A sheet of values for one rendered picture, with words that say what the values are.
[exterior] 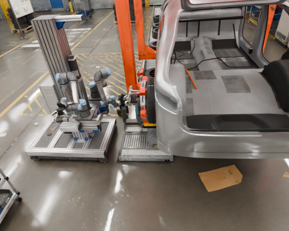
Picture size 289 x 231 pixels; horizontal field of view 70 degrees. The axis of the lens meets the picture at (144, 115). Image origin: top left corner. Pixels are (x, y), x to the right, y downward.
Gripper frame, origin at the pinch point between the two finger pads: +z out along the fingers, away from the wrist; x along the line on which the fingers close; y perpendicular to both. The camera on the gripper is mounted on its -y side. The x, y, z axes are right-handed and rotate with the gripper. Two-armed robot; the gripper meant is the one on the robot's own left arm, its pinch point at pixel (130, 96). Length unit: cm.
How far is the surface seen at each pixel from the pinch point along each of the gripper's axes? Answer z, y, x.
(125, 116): 13, 68, -42
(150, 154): -13, 75, 55
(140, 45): 153, -4, -157
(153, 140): 1, 60, 48
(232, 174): 46, 82, 159
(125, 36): 19, -81, -18
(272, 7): 349, -70, 38
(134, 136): -4, 77, 4
